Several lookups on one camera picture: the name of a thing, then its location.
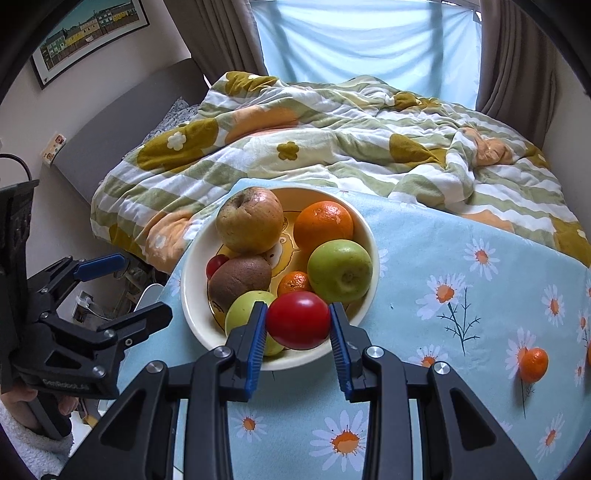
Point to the white charger plug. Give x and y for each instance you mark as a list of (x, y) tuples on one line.
[(85, 302)]

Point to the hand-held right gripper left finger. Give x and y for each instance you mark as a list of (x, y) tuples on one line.
[(256, 355)]

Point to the yellow wrinkled apple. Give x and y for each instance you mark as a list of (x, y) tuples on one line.
[(249, 219)]

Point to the green apple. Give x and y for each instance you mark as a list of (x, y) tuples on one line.
[(242, 314), (339, 270)]

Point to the large orange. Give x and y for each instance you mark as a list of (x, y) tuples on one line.
[(323, 228)]

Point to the person's left hand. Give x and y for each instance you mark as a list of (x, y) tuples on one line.
[(18, 404)]

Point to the white wall socket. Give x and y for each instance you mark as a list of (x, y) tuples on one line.
[(54, 146)]

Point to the striped floral blanket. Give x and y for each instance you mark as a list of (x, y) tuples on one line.
[(346, 152)]

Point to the brown curtain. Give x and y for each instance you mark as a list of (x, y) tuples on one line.
[(226, 37), (517, 60)]

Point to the grey headboard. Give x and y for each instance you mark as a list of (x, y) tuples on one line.
[(115, 120)]

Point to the brown kiwi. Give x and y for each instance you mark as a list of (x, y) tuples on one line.
[(238, 281)]

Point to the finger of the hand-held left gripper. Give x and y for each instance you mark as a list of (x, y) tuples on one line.
[(99, 266), (138, 323)]

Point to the cream oval bowl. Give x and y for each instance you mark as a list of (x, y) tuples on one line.
[(291, 201)]

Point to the framed houses wall picture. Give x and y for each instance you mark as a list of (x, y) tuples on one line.
[(87, 27)]

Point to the grey patterned pillow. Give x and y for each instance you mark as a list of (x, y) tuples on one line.
[(178, 113)]

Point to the small tangerine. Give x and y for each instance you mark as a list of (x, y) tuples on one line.
[(534, 364)]

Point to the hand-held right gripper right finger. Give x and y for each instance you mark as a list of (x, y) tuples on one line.
[(339, 353)]

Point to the blue sheer curtain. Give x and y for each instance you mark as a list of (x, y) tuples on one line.
[(369, 41)]

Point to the blue daisy tablecloth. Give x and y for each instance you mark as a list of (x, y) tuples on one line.
[(415, 258)]

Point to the person's left forearm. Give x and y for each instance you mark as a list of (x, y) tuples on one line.
[(27, 452)]

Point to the red tomato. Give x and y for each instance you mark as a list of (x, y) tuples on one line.
[(214, 266), (299, 321)]

